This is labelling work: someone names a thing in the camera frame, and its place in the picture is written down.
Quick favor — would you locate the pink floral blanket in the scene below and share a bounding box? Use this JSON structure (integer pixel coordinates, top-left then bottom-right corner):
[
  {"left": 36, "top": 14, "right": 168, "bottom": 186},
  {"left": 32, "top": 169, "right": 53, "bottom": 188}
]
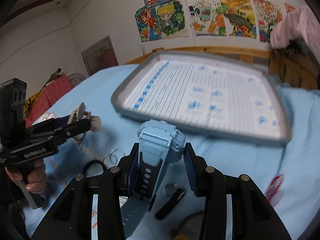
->
[{"left": 270, "top": 5, "right": 319, "bottom": 63}]

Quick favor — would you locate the grey cardboard tray box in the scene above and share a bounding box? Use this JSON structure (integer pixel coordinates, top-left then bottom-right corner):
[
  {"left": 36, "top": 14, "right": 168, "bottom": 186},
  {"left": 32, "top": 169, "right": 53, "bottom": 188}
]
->
[{"left": 111, "top": 50, "right": 292, "bottom": 147}]

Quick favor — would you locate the fish and cup drawing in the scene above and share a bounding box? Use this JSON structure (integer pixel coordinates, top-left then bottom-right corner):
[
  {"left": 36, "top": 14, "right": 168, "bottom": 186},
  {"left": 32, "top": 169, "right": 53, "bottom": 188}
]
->
[{"left": 187, "top": 0, "right": 227, "bottom": 36}]

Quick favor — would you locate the colourful town drawing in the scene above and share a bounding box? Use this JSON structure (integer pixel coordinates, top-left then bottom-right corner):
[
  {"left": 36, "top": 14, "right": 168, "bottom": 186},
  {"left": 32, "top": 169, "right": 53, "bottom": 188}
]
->
[{"left": 253, "top": 0, "right": 283, "bottom": 42}]

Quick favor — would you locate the blond boy drawing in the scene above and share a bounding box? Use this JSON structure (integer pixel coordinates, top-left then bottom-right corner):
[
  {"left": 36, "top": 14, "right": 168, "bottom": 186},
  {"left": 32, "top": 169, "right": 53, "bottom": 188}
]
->
[{"left": 155, "top": 1, "right": 189, "bottom": 40}]

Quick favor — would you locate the silver ring bracelet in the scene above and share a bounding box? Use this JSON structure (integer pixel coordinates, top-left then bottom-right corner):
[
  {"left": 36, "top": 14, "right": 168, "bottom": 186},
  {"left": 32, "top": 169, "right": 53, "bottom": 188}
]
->
[{"left": 102, "top": 148, "right": 126, "bottom": 167}]

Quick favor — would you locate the brown hair tie orange bead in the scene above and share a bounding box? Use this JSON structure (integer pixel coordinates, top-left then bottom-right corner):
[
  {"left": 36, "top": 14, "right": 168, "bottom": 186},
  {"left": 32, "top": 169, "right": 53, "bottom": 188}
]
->
[{"left": 171, "top": 210, "right": 204, "bottom": 239}]

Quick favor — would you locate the small silver ring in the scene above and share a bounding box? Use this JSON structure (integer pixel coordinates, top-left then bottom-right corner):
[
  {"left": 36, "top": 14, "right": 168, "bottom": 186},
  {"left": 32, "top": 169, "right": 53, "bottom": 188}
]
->
[{"left": 162, "top": 183, "right": 179, "bottom": 197}]

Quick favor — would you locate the light blue wrist watch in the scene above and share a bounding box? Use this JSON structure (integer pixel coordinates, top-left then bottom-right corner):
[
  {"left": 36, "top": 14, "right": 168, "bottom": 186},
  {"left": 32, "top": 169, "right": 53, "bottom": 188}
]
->
[{"left": 121, "top": 120, "right": 186, "bottom": 238}]

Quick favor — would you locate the landscape hills drawing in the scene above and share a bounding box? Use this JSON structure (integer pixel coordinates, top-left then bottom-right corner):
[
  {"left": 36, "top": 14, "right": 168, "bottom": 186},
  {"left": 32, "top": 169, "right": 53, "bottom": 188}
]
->
[{"left": 220, "top": 0, "right": 257, "bottom": 39}]

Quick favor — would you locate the person's left hand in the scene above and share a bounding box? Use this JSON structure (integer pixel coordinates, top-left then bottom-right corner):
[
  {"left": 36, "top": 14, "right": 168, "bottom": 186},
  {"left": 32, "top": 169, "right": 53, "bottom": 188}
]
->
[{"left": 5, "top": 159, "right": 47, "bottom": 194}]

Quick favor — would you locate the anime girl orange drawing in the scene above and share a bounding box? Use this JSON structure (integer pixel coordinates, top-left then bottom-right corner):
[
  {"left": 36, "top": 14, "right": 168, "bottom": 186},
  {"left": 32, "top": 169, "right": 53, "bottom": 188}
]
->
[{"left": 135, "top": 7, "right": 162, "bottom": 42}]

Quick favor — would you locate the red checkered box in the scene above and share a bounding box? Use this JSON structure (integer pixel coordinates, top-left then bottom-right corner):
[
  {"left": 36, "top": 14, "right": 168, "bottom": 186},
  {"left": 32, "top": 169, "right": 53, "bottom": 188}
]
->
[{"left": 23, "top": 75, "right": 73, "bottom": 127}]

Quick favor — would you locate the small wall hatch door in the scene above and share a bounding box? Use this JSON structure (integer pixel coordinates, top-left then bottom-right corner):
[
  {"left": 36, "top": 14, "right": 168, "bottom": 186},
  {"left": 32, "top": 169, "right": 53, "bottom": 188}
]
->
[{"left": 81, "top": 36, "right": 118, "bottom": 76}]

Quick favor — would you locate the black hair tie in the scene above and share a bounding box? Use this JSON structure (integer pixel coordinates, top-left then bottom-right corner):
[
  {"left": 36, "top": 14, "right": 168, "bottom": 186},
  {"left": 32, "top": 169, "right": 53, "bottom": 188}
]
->
[{"left": 81, "top": 160, "right": 107, "bottom": 178}]

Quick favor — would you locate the light blue bed sheet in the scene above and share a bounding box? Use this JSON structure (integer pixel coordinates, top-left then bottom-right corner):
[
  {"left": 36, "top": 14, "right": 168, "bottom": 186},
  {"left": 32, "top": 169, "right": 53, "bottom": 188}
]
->
[{"left": 24, "top": 61, "right": 319, "bottom": 239}]

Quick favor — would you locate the black hair barrette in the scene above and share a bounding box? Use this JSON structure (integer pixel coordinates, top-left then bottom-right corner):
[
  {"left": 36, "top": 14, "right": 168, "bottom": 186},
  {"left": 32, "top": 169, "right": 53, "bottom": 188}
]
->
[{"left": 155, "top": 187, "right": 185, "bottom": 220}]

